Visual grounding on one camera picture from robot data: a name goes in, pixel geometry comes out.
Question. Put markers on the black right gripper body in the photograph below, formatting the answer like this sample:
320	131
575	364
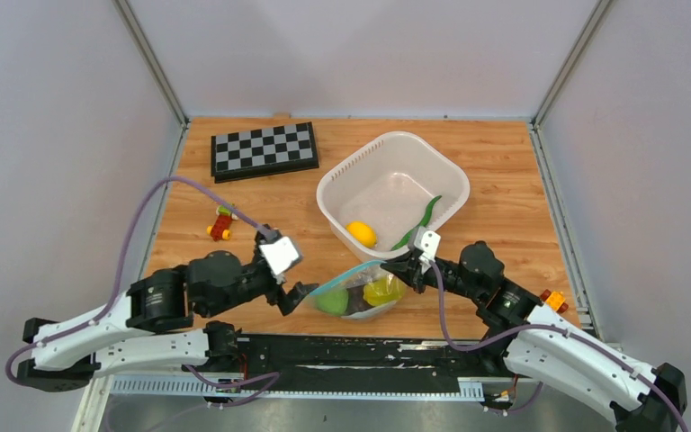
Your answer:
448	274

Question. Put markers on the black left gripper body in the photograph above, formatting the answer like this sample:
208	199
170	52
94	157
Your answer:
255	282

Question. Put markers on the yellow green starfruit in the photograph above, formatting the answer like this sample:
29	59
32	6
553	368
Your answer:
384	290

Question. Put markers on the clear zip top bag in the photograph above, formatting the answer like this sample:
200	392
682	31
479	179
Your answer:
356	276

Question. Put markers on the green custard apple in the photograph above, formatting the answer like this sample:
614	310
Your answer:
334	303

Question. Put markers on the white plastic basket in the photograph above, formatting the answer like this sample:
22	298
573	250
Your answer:
388	184

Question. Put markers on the purple grape bunch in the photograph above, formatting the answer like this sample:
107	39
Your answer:
356	301

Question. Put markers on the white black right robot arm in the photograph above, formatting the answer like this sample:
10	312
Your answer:
528	337

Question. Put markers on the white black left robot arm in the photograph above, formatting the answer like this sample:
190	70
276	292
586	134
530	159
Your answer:
166	319

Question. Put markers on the red green toy car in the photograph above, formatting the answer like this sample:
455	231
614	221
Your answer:
221	227

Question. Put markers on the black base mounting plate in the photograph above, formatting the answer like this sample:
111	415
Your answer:
355	364

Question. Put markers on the yellow red toy car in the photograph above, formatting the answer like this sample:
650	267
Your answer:
555	300

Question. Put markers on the black grey chessboard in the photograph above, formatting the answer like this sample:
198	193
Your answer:
263	152

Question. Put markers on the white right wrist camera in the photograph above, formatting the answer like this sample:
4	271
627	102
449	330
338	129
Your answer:
426	242

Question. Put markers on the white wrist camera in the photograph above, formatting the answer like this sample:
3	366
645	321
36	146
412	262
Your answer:
281	255
426	242

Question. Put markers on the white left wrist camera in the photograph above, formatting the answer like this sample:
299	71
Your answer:
281	255

